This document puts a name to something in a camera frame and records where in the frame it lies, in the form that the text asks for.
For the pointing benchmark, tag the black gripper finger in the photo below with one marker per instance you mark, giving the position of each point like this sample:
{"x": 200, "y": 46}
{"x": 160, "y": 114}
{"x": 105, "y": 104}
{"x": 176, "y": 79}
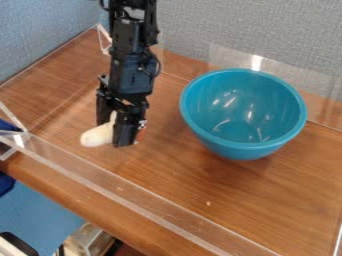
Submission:
{"x": 104, "y": 109}
{"x": 128, "y": 125}

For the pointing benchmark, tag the clear acrylic front barrier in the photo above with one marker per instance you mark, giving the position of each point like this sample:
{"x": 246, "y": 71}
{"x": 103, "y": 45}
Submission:
{"x": 154, "y": 224}

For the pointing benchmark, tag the clear acrylic barrier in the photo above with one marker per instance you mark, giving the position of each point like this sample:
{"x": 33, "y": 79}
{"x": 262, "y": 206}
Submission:
{"x": 154, "y": 224}
{"x": 319, "y": 89}

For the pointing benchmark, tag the black white device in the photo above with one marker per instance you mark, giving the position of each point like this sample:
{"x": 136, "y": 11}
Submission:
{"x": 12, "y": 246}

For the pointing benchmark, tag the grey metal box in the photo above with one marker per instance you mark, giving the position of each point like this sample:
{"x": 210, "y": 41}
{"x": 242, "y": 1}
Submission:
{"x": 88, "y": 241}

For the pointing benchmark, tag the clear acrylic corner bracket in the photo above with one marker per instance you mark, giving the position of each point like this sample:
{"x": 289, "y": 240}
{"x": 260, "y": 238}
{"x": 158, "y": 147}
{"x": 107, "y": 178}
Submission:
{"x": 104, "y": 39}

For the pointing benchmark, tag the blue cloth object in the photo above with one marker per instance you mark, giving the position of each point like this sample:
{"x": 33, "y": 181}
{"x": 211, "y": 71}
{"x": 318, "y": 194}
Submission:
{"x": 7, "y": 181}

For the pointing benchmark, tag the clear acrylic back barrier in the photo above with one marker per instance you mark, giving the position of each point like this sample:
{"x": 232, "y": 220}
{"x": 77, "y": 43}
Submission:
{"x": 319, "y": 89}

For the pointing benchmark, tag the blue plastic bowl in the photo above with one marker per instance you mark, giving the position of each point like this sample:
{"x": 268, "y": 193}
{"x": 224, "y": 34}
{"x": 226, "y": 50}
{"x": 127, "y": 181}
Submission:
{"x": 244, "y": 113}

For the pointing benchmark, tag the plush brown white mushroom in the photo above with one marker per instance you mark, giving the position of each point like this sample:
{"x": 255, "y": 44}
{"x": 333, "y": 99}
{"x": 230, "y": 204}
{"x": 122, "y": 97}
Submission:
{"x": 99, "y": 135}

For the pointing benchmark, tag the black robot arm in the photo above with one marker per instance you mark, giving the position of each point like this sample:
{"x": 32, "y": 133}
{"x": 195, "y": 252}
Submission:
{"x": 132, "y": 26}

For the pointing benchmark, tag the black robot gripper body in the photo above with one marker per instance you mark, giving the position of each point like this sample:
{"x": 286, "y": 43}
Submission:
{"x": 128, "y": 83}

